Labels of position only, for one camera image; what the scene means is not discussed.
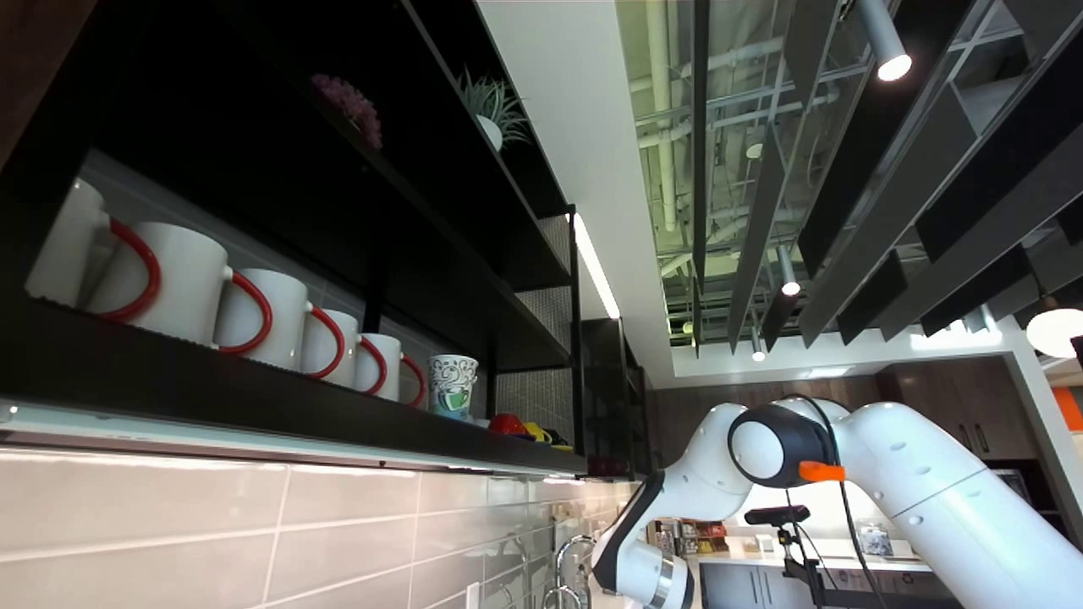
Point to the small ceiling spotlight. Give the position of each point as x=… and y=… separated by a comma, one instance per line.
x=791, y=277

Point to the black bar camera on tripod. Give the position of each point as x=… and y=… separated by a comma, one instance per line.
x=779, y=517

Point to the black shelf unit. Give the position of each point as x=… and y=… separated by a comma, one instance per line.
x=281, y=103

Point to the large ceiling spotlight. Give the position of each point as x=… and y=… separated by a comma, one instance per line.
x=884, y=38

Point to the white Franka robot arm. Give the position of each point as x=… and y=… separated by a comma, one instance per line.
x=959, y=484

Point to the round white pendant lamp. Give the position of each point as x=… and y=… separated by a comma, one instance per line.
x=1056, y=332

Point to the yellow red packaged snacks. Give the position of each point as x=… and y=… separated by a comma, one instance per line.
x=706, y=532

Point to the green plant white pot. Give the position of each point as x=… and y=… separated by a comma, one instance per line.
x=494, y=113

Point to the small yellow object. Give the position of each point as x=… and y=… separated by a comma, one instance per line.
x=538, y=431

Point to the under-shelf light strip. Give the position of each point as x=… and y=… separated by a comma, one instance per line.
x=225, y=441

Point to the small red object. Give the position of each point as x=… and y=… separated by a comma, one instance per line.
x=510, y=425

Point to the white ceramic mug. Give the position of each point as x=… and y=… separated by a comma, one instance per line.
x=69, y=243

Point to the orange tape flag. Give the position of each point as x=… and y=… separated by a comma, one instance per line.
x=822, y=470

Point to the bluish glass jar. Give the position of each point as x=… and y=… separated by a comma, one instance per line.
x=873, y=540

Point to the purple potted plant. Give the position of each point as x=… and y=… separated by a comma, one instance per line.
x=347, y=111

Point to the chrome faucet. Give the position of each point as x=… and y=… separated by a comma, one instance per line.
x=561, y=563

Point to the floral paper cup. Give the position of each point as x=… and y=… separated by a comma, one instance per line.
x=455, y=386

